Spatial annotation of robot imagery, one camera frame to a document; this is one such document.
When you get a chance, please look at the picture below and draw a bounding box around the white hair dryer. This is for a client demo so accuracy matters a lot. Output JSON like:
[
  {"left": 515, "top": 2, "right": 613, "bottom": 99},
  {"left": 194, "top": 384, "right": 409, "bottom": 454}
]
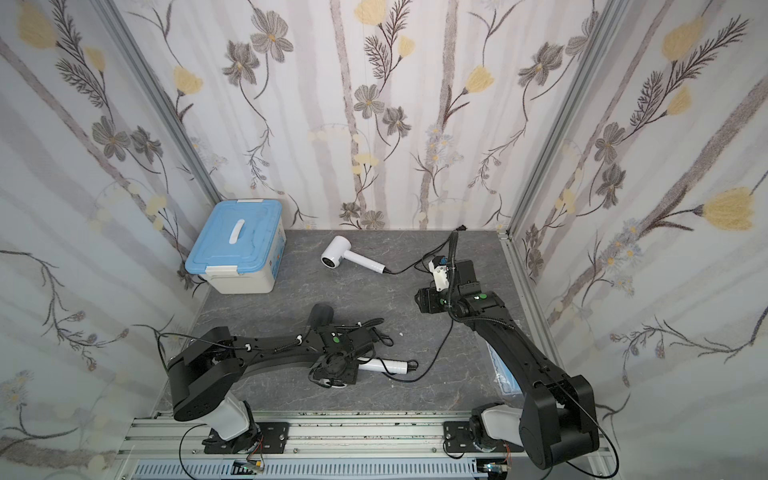
[
  {"left": 321, "top": 235, "right": 386, "bottom": 274},
  {"left": 357, "top": 357, "right": 418, "bottom": 375}
]

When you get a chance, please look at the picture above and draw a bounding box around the dark grey pink hair dryer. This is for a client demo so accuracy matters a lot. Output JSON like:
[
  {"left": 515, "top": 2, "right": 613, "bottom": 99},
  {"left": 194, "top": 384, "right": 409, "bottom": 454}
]
[{"left": 307, "top": 302, "right": 385, "bottom": 337}]

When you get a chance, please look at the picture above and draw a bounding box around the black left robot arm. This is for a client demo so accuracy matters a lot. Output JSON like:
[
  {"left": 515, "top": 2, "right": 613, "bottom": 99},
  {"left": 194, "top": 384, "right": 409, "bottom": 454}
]
[{"left": 166, "top": 318, "right": 383, "bottom": 454}]

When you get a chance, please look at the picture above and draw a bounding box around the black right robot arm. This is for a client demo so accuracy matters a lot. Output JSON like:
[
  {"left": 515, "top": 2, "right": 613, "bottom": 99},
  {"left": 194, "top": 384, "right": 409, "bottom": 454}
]
[{"left": 415, "top": 287, "right": 601, "bottom": 470}]

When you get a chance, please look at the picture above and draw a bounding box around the blue face mask pack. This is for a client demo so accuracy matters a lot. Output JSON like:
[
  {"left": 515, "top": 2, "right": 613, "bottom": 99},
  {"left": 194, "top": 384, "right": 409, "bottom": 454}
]
[{"left": 486, "top": 343, "right": 522, "bottom": 397}]

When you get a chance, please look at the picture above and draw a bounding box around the blue lid storage box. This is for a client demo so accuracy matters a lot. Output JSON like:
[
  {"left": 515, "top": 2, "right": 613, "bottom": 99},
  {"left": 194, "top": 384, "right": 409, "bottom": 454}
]
[{"left": 184, "top": 199, "right": 287, "bottom": 295}]

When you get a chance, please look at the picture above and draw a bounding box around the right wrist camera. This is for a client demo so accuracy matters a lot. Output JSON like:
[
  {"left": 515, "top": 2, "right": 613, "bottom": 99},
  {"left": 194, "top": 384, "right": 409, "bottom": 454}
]
[{"left": 428, "top": 255, "right": 450, "bottom": 292}]

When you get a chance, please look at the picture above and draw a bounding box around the black cord of far dryer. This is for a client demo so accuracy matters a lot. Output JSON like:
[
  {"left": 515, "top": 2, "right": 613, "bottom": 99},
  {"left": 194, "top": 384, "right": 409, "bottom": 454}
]
[{"left": 383, "top": 224, "right": 469, "bottom": 276}]

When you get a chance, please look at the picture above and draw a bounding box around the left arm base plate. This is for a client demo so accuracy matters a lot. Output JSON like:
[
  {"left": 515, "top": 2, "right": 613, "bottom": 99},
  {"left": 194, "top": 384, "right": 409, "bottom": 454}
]
[{"left": 202, "top": 422, "right": 290, "bottom": 454}]

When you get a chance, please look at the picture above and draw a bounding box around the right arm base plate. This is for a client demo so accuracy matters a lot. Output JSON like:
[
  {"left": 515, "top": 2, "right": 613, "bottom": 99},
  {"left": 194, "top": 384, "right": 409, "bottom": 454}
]
[{"left": 442, "top": 421, "right": 524, "bottom": 455}]

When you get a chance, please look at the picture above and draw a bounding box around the aluminium rail frame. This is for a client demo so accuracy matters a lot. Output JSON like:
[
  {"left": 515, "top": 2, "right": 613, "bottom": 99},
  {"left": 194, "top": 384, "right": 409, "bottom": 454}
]
[{"left": 107, "top": 412, "right": 620, "bottom": 479}]

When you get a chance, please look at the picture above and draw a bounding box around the white vented cable duct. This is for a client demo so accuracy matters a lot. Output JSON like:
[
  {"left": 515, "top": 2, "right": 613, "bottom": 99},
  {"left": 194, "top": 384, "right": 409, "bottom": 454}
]
[{"left": 127, "top": 458, "right": 488, "bottom": 479}]

